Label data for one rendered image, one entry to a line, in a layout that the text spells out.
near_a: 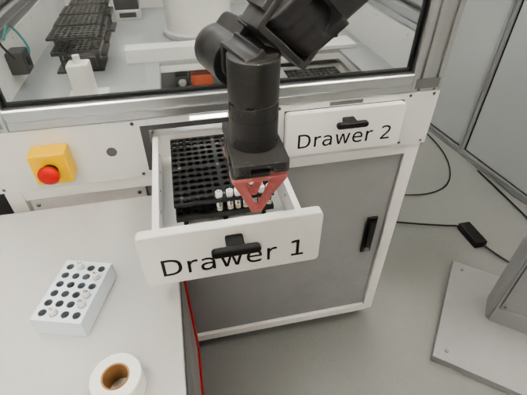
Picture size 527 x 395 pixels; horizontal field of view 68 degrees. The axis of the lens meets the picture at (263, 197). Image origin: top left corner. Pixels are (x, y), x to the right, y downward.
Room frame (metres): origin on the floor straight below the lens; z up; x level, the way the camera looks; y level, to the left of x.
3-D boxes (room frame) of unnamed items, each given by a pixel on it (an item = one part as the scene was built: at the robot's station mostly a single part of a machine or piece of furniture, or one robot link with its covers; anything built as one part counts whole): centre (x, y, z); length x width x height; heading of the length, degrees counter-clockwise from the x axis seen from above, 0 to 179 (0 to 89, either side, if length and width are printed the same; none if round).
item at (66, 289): (0.40, 0.32, 0.78); 0.12 x 0.08 x 0.04; 175
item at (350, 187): (1.22, 0.17, 0.40); 1.03 x 0.95 x 0.80; 102
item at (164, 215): (0.64, 0.09, 0.86); 0.40 x 0.26 x 0.06; 12
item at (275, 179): (0.40, 0.01, 1.04); 0.07 x 0.07 x 0.09; 12
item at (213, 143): (0.63, 0.09, 0.87); 0.22 x 0.18 x 0.06; 12
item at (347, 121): (0.78, -0.20, 0.91); 0.07 x 0.04 x 0.01; 102
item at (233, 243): (0.41, 0.04, 0.91); 0.07 x 0.04 x 0.01; 102
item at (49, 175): (0.63, 0.43, 0.88); 0.04 x 0.03 x 0.04; 102
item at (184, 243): (0.43, 0.05, 0.87); 0.29 x 0.02 x 0.11; 102
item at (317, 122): (0.81, -0.19, 0.87); 0.29 x 0.02 x 0.11; 102
